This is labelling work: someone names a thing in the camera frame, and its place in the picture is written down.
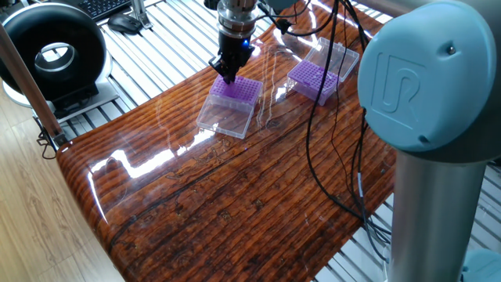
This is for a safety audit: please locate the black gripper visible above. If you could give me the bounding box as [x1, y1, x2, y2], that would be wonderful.
[208, 30, 256, 85]

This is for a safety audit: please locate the purple pipette tip holder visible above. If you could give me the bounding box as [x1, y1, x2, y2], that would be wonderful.
[287, 38, 361, 107]
[196, 74, 263, 140]

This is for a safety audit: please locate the silver ribbed wrist flange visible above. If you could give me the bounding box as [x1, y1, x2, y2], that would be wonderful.
[215, 0, 259, 36]

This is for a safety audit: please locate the black computer mouse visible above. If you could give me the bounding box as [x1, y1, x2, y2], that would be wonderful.
[107, 14, 146, 34]

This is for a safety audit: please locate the glossy wood grain mat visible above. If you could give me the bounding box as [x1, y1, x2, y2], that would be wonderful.
[56, 0, 439, 282]

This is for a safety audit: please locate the black computer keyboard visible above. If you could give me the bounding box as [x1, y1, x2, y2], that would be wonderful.
[77, 0, 134, 20]

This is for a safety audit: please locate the black cable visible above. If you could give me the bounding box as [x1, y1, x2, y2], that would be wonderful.
[305, 0, 392, 244]
[329, 0, 392, 259]

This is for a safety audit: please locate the black ring light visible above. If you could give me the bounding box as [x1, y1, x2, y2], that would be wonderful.
[0, 4, 118, 120]

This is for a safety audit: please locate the brown wooden post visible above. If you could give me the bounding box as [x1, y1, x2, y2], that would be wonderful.
[0, 27, 63, 150]

